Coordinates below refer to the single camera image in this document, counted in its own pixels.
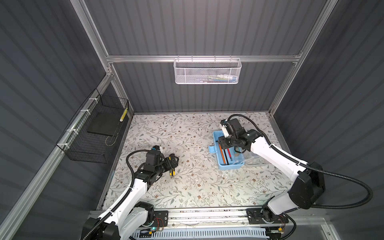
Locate yellow marker in black basket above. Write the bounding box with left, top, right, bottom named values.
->
left=120, top=108, right=128, bottom=122

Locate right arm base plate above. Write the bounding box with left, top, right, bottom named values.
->
left=246, top=208, right=289, bottom=225

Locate yellow black utility knife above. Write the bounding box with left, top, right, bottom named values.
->
left=170, top=169, right=176, bottom=178

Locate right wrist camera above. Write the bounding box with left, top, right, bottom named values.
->
left=220, top=119, right=229, bottom=138

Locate black hex key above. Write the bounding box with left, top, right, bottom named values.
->
left=223, top=150, right=229, bottom=166

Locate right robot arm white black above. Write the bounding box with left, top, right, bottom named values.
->
left=218, top=114, right=374, bottom=216

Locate white slotted cable duct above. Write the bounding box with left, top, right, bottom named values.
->
left=132, top=227, right=270, bottom=240

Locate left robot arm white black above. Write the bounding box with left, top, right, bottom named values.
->
left=81, top=146, right=180, bottom=240

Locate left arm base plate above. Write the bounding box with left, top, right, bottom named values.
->
left=141, top=211, right=169, bottom=228

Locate floral table mat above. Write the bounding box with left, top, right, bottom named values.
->
left=102, top=113, right=292, bottom=210

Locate white wire mesh basket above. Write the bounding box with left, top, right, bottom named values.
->
left=173, top=58, right=242, bottom=85

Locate black wire mesh basket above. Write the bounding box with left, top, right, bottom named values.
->
left=57, top=91, right=130, bottom=164

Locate light blue plastic tool box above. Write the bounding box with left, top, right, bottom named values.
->
left=209, top=130, right=269, bottom=171

